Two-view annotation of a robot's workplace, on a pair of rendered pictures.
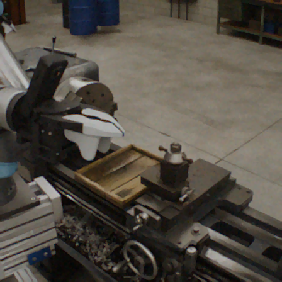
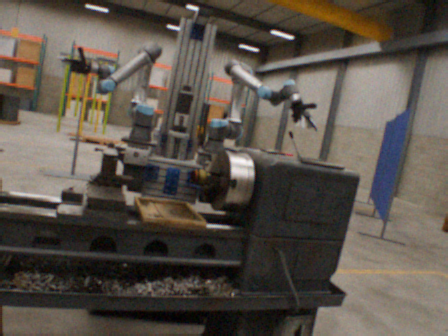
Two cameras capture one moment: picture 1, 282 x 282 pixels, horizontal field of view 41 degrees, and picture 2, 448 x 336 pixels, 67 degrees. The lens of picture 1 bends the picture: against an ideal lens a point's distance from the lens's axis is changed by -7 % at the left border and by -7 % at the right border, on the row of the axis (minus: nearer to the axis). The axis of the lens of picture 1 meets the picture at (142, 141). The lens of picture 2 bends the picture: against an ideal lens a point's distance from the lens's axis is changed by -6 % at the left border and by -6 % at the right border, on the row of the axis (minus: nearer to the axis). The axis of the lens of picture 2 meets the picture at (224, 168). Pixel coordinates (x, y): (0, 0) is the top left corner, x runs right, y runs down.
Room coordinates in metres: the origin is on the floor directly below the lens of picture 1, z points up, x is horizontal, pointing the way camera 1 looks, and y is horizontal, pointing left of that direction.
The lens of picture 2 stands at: (2.41, -1.40, 1.36)
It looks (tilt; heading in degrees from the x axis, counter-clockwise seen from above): 7 degrees down; 115
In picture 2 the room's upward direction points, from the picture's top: 11 degrees clockwise
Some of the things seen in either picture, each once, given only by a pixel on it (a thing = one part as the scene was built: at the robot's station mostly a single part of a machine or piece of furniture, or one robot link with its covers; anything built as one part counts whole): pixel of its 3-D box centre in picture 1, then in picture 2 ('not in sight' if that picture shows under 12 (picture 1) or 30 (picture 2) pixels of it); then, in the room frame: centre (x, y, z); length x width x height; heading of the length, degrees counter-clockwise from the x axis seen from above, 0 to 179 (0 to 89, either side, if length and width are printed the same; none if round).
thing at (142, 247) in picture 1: (152, 260); not in sight; (1.07, -0.04, 0.75); 0.27 x 0.10 x 0.23; 47
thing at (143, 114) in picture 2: not in sight; (143, 114); (0.91, 0.45, 1.33); 0.13 x 0.12 x 0.14; 148
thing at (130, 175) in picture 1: (127, 172); (167, 212); (1.47, 0.06, 0.89); 0.36 x 0.30 x 0.04; 137
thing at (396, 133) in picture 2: not in sight; (385, 166); (2.31, 7.07, 1.18); 4.12 x 0.80 x 2.35; 97
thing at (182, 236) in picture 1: (195, 205); (92, 202); (1.22, -0.20, 0.90); 0.47 x 0.30 x 0.06; 137
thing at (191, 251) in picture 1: (189, 259); not in sight; (0.98, -0.16, 0.84); 0.04 x 0.04 x 0.10; 47
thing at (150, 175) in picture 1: (167, 185); (111, 180); (1.22, -0.09, 0.99); 0.20 x 0.10 x 0.05; 47
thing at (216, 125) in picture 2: not in sight; (218, 128); (1.31, 0.75, 1.33); 0.13 x 0.12 x 0.14; 74
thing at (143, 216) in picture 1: (138, 221); not in sight; (1.06, 0.01, 0.95); 0.07 x 0.04 x 0.04; 137
